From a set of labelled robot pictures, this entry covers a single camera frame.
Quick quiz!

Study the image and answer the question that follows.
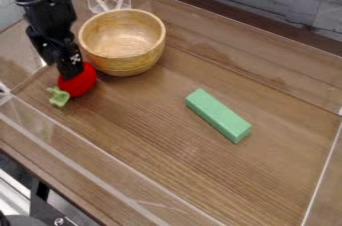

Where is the wooden bowl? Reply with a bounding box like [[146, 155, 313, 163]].
[[79, 9, 166, 77]]

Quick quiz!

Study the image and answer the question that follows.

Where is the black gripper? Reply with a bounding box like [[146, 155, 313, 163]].
[[20, 0, 84, 80]]

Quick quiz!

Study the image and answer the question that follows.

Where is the red plush fruit green leaf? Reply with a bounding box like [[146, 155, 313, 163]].
[[47, 62, 98, 108]]

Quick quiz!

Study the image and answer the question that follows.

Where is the clear acrylic corner bracket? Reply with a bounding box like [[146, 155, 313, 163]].
[[87, 0, 132, 14]]

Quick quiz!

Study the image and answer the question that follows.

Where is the black metal table leg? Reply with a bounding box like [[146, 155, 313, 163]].
[[35, 181, 51, 201]]

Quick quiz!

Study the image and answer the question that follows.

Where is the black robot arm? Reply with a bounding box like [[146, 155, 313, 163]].
[[15, 0, 84, 80]]

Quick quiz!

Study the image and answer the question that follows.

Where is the clear acrylic tray wall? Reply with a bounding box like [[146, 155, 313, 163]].
[[0, 0, 342, 226]]

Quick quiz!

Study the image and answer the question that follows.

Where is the green rectangular block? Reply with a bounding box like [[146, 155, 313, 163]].
[[184, 89, 253, 143]]

